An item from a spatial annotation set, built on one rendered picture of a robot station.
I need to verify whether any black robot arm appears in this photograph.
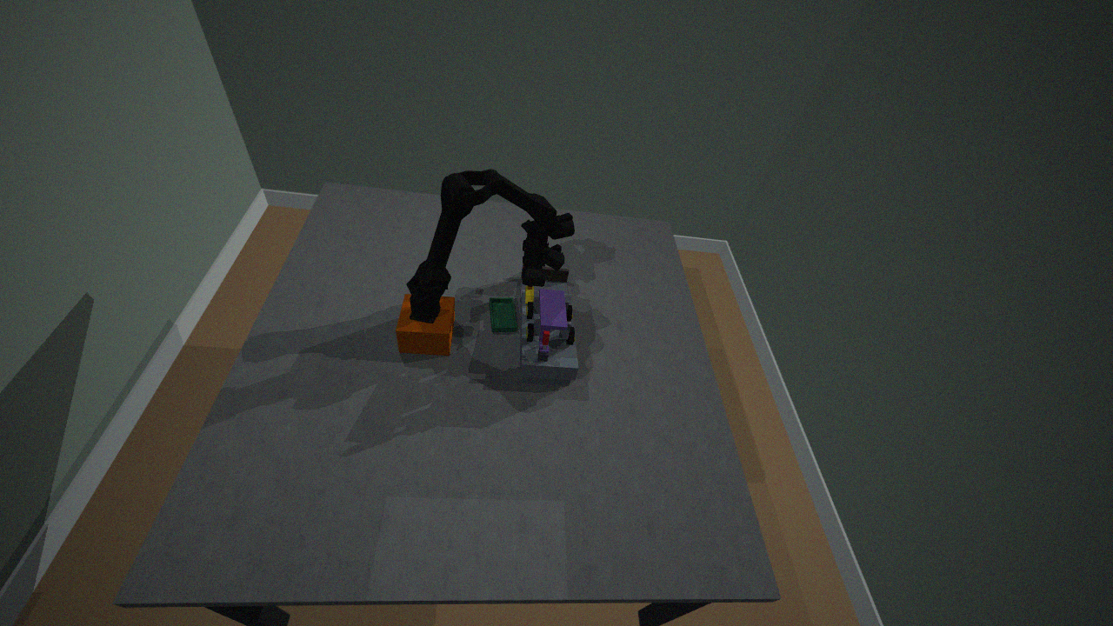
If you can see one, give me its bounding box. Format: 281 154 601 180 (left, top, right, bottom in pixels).
406 170 575 323

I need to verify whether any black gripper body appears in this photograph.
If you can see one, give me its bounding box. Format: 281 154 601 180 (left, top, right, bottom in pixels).
522 239 546 287

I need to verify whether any green tray rim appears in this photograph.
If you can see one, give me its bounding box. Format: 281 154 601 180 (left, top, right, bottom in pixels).
489 297 518 332

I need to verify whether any grey ramp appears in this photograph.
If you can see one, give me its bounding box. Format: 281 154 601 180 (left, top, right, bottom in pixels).
520 267 578 385

